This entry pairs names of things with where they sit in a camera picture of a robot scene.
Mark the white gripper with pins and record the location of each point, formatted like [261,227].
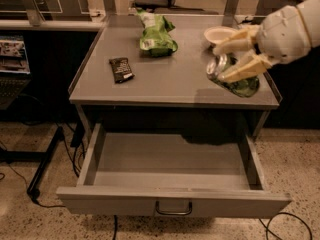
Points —
[284,37]

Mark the green soda can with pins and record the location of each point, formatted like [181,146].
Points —
[244,88]

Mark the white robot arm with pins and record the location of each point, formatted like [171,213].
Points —
[314,5]

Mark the grey open drawer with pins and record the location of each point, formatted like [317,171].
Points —
[127,173]

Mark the white paper bowl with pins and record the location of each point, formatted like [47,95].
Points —
[214,35]

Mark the green chip bag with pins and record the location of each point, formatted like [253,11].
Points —
[155,39]

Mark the dark brown snack bar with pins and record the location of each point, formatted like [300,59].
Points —
[121,70]

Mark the grey cabinet table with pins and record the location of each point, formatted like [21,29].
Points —
[178,80]

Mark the black desk leg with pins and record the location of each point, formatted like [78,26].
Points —
[43,158]

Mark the left background desk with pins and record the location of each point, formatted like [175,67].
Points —
[65,15]

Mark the laptop computer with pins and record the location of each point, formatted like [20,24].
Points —
[15,72]

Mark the metal drawer handle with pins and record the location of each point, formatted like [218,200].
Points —
[174,208]

